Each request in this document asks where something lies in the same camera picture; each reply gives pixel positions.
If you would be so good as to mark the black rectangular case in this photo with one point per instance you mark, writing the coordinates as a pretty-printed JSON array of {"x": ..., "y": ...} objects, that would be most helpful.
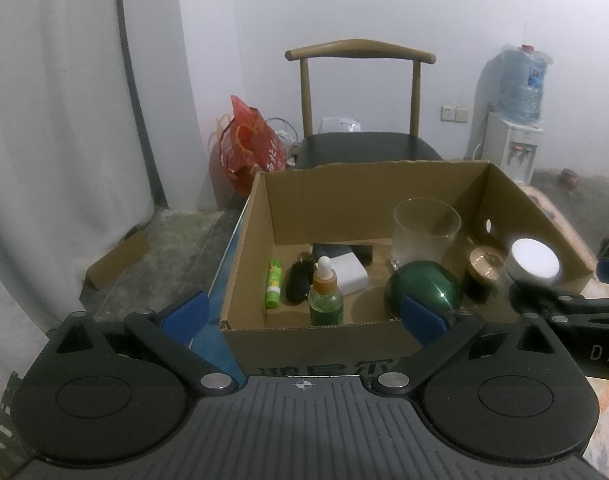
[{"x": 344, "y": 250}]

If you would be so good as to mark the white water dispenser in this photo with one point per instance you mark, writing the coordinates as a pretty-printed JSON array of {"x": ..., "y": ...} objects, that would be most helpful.
[{"x": 509, "y": 145}]

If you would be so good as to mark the black key fob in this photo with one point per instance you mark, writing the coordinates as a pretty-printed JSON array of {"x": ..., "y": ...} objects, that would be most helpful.
[{"x": 298, "y": 282}]

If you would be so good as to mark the round gold compact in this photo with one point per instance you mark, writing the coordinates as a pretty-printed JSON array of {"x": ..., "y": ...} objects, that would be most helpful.
[{"x": 487, "y": 262}]

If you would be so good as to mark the brown cardboard box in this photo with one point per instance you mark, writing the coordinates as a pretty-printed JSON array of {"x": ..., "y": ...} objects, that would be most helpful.
[{"x": 334, "y": 200}]

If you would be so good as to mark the clear glass cup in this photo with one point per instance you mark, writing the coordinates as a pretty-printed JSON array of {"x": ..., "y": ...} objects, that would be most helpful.
[{"x": 424, "y": 240}]

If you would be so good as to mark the white wall socket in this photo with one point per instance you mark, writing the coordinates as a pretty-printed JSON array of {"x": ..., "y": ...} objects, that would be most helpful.
[{"x": 455, "y": 114}]

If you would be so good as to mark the green lip balm stick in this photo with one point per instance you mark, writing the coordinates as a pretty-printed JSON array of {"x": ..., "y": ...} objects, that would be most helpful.
[{"x": 273, "y": 285}]

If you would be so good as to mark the white curtain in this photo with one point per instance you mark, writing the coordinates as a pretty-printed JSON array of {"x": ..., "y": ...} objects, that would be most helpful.
[{"x": 59, "y": 110}]

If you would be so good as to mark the white plastic bag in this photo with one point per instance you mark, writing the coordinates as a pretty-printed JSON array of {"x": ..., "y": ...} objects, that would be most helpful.
[{"x": 339, "y": 124}]

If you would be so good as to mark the printed tablecloth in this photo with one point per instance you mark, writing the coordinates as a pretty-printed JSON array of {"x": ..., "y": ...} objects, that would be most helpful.
[{"x": 549, "y": 210}]

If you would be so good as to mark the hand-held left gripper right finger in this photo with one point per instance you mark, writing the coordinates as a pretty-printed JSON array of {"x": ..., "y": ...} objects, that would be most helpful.
[{"x": 424, "y": 320}]

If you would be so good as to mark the wooden chair with black seat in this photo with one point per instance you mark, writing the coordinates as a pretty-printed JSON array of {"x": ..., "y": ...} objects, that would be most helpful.
[{"x": 364, "y": 147}]

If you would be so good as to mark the dark green dome container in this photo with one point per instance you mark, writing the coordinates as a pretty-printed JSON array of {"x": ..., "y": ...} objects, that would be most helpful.
[{"x": 424, "y": 280}]

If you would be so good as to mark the flat cardboard piece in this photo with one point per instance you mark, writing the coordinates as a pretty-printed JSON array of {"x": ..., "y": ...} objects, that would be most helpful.
[{"x": 117, "y": 262}]

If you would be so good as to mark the white cap bottle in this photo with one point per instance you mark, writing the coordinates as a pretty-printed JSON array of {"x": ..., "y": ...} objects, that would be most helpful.
[{"x": 531, "y": 260}]

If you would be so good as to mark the dark grey vertical strip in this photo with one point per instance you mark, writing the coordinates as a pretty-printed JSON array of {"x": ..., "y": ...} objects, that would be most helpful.
[{"x": 134, "y": 85}]

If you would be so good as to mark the small reddish brown object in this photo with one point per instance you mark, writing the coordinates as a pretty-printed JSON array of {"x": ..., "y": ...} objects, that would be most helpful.
[{"x": 568, "y": 178}]

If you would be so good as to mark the red plastic bag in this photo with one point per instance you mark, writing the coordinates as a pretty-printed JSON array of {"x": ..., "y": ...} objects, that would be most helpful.
[{"x": 249, "y": 145}]

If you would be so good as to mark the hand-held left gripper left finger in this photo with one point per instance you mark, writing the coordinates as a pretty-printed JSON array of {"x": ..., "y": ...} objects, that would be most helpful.
[{"x": 187, "y": 315}]

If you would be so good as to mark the white charger block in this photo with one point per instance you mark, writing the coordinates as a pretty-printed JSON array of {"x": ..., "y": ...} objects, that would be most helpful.
[{"x": 349, "y": 272}]

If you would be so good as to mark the green dropper bottle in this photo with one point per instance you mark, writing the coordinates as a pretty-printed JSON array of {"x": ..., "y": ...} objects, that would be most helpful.
[{"x": 326, "y": 305}]

